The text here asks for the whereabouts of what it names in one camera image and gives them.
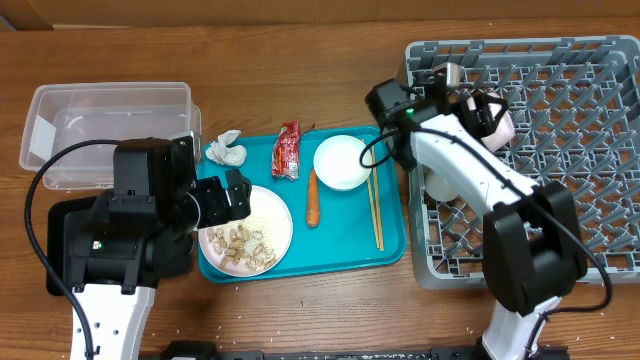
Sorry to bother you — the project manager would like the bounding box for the small white cup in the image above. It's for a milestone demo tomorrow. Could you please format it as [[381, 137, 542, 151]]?
[[424, 168, 458, 202]]

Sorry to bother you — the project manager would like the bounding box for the red snack wrapper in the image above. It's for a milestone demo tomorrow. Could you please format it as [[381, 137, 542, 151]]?
[[271, 120, 316, 181]]

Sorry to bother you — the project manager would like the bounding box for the orange carrot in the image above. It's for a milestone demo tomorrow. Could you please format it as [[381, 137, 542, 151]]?
[[306, 169, 320, 228]]

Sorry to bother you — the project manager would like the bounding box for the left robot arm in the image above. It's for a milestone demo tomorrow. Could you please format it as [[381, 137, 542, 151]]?
[[63, 138, 251, 359]]

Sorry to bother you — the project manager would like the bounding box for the white bowl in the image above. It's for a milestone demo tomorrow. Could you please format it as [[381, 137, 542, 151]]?
[[313, 135, 372, 191]]

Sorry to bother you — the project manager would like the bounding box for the grey dishwasher rack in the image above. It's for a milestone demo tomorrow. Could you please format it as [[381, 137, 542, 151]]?
[[399, 35, 639, 284]]

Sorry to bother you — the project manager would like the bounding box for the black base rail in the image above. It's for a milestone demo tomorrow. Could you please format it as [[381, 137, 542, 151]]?
[[139, 340, 571, 360]]

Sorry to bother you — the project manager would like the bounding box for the black plastic tray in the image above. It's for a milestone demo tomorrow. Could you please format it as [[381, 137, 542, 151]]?
[[47, 191, 200, 295]]

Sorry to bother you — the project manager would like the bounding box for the clear plastic waste bin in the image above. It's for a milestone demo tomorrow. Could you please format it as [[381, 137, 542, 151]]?
[[19, 82, 203, 172]]

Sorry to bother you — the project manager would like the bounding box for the wooden chopstick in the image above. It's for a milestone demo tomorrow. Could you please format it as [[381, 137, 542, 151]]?
[[367, 169, 378, 248], [371, 146, 385, 252]]

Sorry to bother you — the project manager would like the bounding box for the white plate with food scraps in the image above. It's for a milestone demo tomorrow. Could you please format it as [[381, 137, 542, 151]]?
[[198, 186, 293, 278]]

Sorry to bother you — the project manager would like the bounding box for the teal plastic serving tray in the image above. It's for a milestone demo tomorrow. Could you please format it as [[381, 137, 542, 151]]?
[[196, 125, 408, 285]]

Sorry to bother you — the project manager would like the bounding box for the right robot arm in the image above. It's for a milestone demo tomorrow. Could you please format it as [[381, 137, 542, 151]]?
[[365, 63, 587, 359]]

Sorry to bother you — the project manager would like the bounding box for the white tissue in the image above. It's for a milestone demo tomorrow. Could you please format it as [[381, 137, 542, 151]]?
[[205, 130, 247, 167]]

